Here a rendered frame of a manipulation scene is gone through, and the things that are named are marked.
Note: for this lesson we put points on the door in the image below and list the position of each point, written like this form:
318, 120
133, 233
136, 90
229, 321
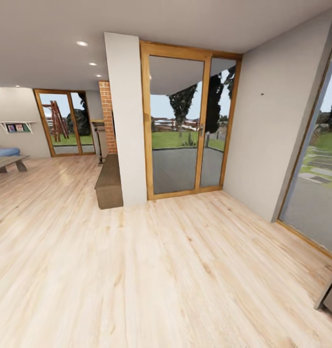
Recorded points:
189, 97
66, 119

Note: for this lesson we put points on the cabinet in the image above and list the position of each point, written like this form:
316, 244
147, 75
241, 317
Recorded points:
108, 186

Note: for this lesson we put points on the wood fireplace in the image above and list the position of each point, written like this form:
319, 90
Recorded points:
99, 128

